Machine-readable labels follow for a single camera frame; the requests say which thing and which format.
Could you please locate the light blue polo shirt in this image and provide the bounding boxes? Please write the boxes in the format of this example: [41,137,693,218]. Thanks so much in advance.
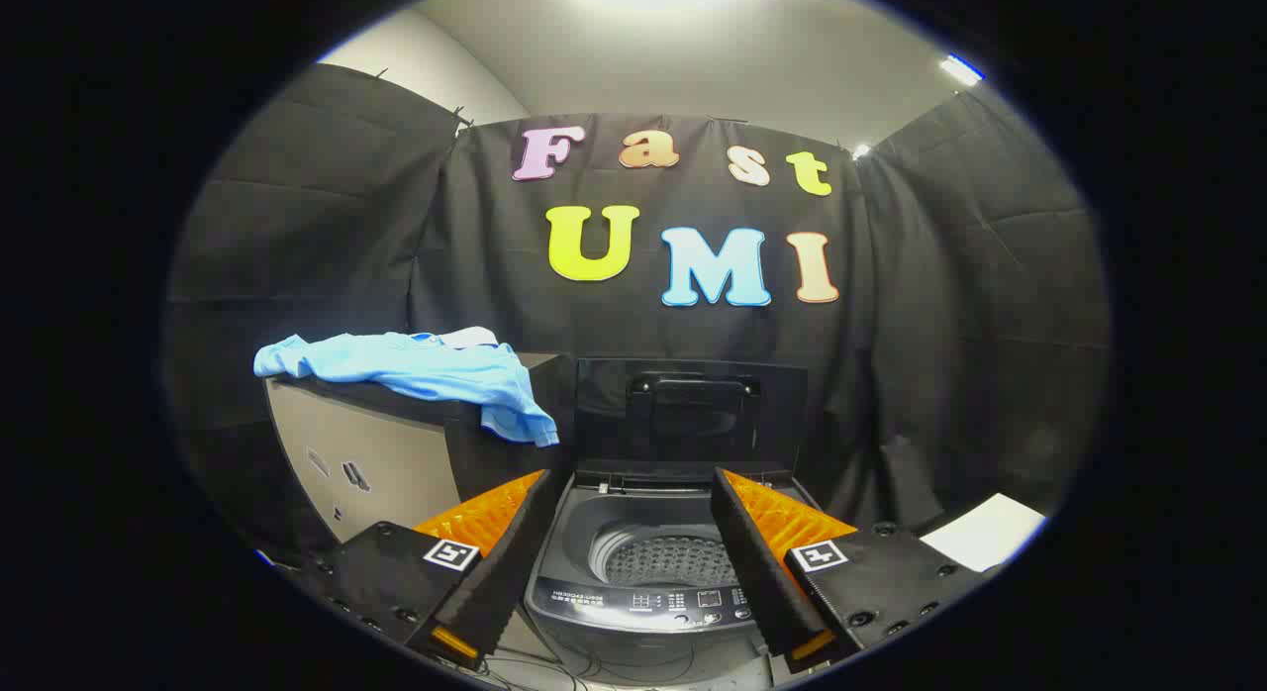
[253,327,560,448]

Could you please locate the grey washing machine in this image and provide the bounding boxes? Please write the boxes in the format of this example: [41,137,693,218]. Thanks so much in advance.
[523,461,823,688]

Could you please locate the black backdrop cloth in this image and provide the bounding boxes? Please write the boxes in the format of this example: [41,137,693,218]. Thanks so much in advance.
[163,62,1110,573]

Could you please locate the white sheet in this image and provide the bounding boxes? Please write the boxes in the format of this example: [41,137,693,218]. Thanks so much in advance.
[919,493,1048,573]

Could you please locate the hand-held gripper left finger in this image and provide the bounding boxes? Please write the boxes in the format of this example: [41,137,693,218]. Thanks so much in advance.
[297,468,557,672]

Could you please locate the black cables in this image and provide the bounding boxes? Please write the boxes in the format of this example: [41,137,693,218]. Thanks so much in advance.
[475,643,699,690]

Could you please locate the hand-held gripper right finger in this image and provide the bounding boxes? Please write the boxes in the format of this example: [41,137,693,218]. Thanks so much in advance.
[710,466,991,674]

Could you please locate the grey cabinet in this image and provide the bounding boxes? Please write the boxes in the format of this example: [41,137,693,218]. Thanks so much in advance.
[263,352,577,551]

